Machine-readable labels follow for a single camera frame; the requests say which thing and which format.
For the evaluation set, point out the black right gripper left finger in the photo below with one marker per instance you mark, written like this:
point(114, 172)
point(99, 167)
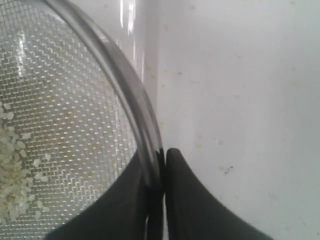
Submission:
point(119, 214)

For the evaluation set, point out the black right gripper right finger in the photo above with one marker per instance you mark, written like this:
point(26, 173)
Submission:
point(193, 213)

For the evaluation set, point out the round steel mesh sieve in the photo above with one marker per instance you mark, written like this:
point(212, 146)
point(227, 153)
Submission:
point(69, 84)

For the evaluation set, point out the pile of tan grain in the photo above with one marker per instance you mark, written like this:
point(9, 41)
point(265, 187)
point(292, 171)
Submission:
point(16, 181)

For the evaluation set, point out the white square plastic tray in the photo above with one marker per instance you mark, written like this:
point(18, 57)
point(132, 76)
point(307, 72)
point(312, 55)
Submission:
point(236, 87)

